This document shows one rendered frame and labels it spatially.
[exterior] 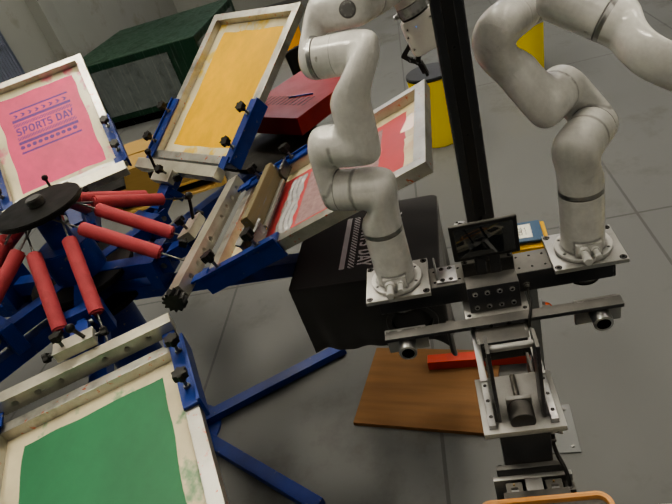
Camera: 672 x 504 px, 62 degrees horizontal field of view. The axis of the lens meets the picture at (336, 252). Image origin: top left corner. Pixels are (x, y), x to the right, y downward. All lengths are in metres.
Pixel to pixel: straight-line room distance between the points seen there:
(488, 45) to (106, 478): 1.32
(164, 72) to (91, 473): 6.17
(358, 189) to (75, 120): 2.17
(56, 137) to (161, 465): 2.03
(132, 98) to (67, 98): 4.38
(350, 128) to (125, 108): 6.68
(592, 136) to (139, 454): 1.28
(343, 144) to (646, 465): 1.69
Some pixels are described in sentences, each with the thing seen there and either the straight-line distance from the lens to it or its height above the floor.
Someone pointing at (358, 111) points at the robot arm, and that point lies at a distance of 1.16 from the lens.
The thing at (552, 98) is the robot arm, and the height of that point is 1.51.
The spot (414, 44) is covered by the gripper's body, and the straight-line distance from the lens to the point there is 1.61.
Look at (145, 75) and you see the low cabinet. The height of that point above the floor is 0.56.
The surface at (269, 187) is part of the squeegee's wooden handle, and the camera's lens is 1.93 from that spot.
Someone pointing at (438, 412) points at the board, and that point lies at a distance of 2.54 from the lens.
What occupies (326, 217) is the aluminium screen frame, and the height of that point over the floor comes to 1.24.
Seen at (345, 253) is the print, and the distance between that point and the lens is 1.89.
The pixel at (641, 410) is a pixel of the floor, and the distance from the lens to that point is 2.56.
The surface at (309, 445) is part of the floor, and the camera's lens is 2.62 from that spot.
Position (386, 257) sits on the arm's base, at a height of 1.24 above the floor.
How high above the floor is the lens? 2.01
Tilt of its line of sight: 33 degrees down
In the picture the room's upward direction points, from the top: 19 degrees counter-clockwise
